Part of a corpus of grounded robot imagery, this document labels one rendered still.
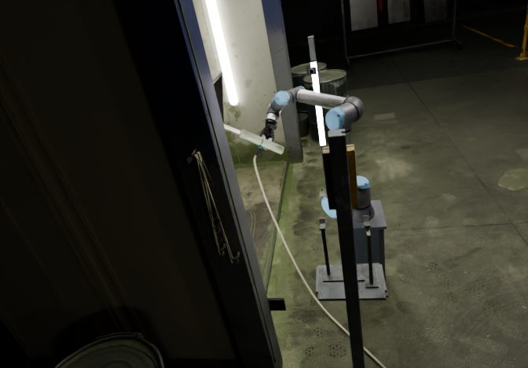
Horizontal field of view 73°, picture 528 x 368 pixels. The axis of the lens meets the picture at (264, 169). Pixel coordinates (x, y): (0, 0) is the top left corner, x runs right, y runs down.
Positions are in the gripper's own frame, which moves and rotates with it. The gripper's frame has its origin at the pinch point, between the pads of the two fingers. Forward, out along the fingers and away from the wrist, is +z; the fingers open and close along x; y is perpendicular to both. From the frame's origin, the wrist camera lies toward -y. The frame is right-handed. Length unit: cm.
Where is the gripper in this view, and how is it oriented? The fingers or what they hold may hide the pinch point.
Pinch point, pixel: (264, 146)
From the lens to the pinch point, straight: 235.9
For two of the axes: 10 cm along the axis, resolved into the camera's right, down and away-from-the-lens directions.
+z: -2.5, 8.8, -4.0
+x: -9.0, -3.6, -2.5
